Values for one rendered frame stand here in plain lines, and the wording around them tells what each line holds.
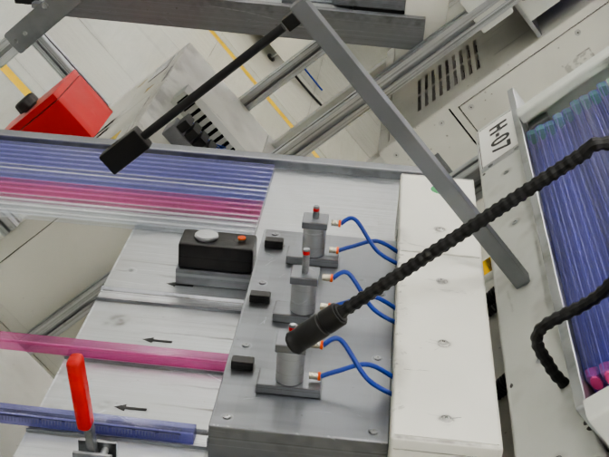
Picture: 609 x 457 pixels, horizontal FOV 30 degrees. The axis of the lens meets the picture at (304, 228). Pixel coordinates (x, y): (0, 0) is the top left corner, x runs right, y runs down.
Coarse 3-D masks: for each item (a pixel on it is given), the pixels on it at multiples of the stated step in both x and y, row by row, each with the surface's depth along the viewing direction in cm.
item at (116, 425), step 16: (0, 416) 92; (16, 416) 92; (32, 416) 92; (48, 416) 92; (64, 416) 92; (96, 416) 92; (112, 416) 93; (96, 432) 92; (112, 432) 92; (128, 432) 92; (144, 432) 92; (160, 432) 91; (176, 432) 91; (192, 432) 91
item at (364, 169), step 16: (64, 144) 146; (80, 144) 146; (96, 144) 145; (160, 144) 146; (240, 160) 144; (256, 160) 144; (272, 160) 144; (288, 160) 144; (304, 160) 144; (320, 160) 144; (336, 160) 145; (352, 160) 145; (368, 176) 144; (384, 176) 144; (400, 176) 143
